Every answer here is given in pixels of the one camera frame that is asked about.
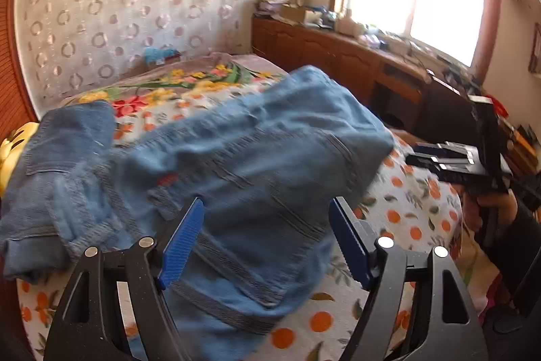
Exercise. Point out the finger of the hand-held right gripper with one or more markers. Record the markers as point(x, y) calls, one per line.
point(439, 149)
point(435, 166)

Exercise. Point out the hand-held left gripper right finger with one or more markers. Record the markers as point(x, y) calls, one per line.
point(351, 247)

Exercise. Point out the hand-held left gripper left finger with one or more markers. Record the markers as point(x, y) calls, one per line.
point(181, 247)

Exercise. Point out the blue jeans with stitched pockets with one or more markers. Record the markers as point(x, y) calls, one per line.
point(253, 141)

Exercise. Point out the light blue jeans pants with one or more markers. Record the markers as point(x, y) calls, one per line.
point(50, 217)

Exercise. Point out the person's right forearm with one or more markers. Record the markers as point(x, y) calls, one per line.
point(524, 251)

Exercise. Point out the person's right hand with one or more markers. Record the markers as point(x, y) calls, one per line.
point(507, 208)

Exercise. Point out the orange print bedsheet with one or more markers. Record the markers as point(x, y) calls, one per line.
point(405, 225)

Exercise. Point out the pink window curtain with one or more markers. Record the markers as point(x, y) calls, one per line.
point(490, 5)

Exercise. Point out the wooden cabinet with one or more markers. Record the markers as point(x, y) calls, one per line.
point(321, 52)

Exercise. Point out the beige bottle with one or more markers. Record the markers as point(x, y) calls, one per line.
point(347, 23)

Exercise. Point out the floral blanket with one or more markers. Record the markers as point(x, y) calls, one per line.
point(203, 77)

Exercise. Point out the cardboard box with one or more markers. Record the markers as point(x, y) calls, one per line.
point(296, 13)

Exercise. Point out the yellow plush toy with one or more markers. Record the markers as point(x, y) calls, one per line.
point(17, 137)

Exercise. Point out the stack of papers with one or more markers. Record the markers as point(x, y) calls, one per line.
point(270, 3)

